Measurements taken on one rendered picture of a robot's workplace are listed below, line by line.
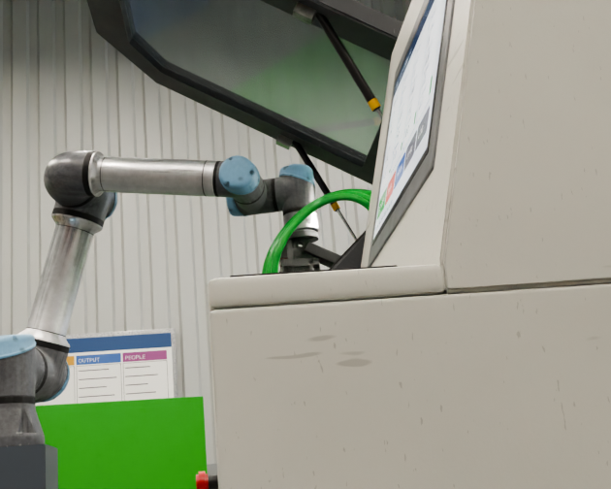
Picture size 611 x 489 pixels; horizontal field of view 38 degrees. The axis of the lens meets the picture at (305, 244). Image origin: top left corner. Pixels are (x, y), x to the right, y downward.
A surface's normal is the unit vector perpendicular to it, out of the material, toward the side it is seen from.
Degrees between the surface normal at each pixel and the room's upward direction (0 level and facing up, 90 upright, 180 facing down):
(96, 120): 90
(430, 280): 90
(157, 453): 90
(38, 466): 90
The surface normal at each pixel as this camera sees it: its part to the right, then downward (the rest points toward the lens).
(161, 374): 0.13, -0.26
